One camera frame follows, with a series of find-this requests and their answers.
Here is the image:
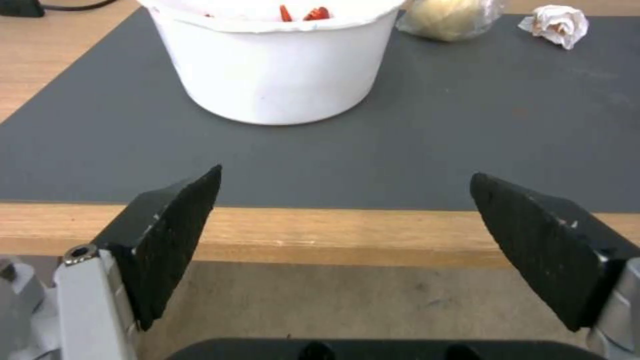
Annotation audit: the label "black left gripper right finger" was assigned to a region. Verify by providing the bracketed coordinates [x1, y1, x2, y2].
[469, 172, 640, 360]

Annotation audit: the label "grey desk mat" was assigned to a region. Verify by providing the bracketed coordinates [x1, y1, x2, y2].
[0, 6, 640, 212]

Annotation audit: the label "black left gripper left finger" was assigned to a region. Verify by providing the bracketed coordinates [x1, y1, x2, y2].
[0, 164, 223, 360]

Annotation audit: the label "bun in clear plastic wrap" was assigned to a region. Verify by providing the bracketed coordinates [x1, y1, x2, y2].
[395, 0, 504, 42]

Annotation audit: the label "black cable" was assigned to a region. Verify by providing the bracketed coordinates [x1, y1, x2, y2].
[0, 0, 126, 18]

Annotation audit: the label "crumpled white paper tissue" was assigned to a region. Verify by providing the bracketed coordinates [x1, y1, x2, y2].
[517, 4, 590, 50]

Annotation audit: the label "white paper takeout bowl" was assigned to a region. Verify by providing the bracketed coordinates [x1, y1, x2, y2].
[137, 0, 407, 126]

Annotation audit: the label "red food scraps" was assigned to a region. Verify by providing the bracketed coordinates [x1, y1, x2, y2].
[201, 4, 333, 23]

